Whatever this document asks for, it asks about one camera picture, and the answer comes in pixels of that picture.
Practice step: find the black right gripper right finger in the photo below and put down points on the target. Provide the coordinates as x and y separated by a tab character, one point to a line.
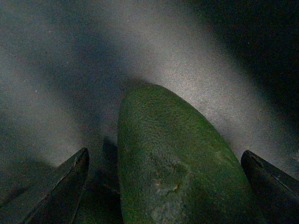
277	192

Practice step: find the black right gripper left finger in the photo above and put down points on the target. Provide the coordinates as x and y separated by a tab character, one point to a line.
55	199

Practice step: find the green avocado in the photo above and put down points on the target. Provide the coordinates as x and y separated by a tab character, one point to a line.
175	168

